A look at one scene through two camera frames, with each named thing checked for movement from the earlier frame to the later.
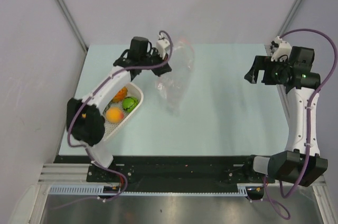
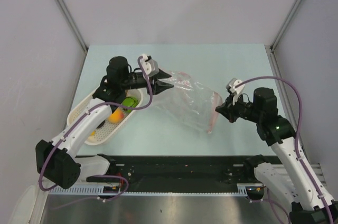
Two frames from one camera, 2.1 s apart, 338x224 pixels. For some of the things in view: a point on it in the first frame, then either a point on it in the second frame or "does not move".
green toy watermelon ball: [129, 103] does not move
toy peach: [114, 114] does not move
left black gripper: [162, 70] -> [158, 86]
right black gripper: [261, 62] -> [229, 105]
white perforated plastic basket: [111, 129] does not move
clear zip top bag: [175, 86] -> [190, 102]
